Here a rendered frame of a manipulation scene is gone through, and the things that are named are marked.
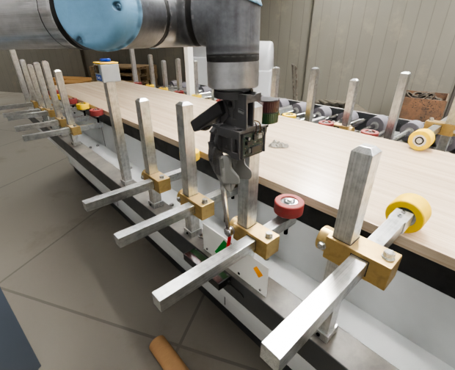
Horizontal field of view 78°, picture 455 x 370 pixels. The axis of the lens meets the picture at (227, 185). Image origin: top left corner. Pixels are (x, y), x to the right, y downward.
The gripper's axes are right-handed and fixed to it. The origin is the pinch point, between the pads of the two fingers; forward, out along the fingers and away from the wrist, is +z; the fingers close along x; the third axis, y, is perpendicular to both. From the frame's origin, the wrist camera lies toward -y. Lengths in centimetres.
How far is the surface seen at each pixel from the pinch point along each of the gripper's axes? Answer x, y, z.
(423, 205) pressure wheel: 30.8, 29.7, 5.1
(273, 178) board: 29.1, -10.4, 11.5
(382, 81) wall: 527, -168, 37
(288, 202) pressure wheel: 19.5, 2.5, 11.1
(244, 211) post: 6.2, -1.0, 9.7
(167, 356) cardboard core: -7, -34, 93
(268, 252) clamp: 6.2, 7.3, 17.6
